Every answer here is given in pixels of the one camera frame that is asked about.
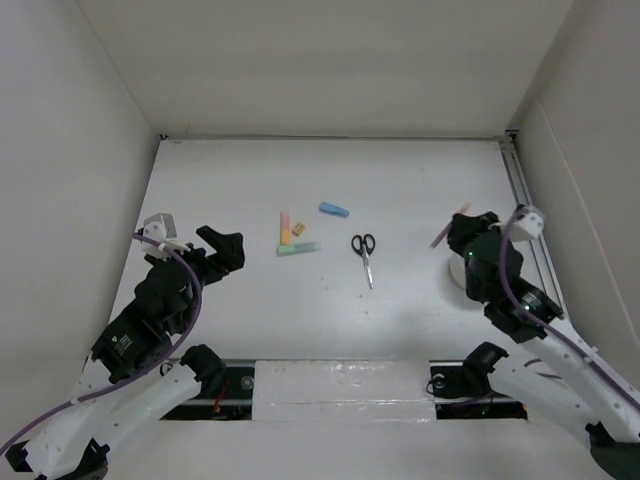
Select purple pink pen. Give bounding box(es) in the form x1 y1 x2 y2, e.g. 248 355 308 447
430 202 471 249

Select metal rail right side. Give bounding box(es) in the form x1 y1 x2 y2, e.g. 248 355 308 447
496 130 569 318

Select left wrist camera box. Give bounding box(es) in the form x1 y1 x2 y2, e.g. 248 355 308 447
134 213 188 260

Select small yellow sharpener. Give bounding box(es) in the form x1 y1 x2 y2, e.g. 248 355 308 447
292 223 305 236

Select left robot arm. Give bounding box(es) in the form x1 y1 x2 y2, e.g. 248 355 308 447
1 221 245 479

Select orange pink highlighter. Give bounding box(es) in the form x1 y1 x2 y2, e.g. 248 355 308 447
280 210 291 246

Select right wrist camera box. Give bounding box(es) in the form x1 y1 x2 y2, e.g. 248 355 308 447
507 206 545 243

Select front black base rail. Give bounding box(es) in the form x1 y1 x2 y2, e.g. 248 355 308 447
164 361 528 421

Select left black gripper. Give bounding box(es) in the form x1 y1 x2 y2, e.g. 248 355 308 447
149 225 245 332

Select blue capped marker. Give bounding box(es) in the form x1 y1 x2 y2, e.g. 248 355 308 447
319 202 350 218

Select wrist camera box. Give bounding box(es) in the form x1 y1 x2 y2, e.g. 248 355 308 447
507 206 545 243
134 213 188 260

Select black handled scissors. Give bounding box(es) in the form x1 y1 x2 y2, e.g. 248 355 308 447
351 233 376 289

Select white round divided container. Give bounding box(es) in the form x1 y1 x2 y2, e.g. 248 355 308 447
448 253 466 291

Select green highlighter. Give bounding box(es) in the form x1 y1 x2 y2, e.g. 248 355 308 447
276 241 321 257

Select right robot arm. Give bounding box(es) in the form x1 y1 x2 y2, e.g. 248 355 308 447
446 206 639 479

